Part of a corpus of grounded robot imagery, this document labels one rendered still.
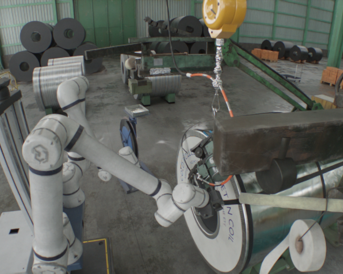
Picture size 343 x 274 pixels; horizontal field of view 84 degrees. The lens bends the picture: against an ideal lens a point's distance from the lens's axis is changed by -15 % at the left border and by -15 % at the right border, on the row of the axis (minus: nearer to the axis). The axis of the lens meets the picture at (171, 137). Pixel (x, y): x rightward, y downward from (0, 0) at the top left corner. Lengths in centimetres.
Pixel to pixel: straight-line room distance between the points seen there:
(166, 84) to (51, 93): 309
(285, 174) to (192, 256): 218
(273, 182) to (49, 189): 69
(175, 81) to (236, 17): 549
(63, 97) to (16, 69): 1149
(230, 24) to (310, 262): 90
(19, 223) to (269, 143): 178
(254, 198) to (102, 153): 58
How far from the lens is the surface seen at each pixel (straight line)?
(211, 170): 116
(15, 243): 176
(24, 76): 1275
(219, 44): 106
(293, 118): 32
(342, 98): 62
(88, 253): 217
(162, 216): 96
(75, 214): 165
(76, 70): 612
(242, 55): 212
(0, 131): 112
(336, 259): 292
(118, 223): 277
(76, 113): 136
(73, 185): 162
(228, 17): 98
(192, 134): 173
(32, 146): 72
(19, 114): 135
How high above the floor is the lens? 202
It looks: 26 degrees down
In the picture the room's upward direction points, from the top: straight up
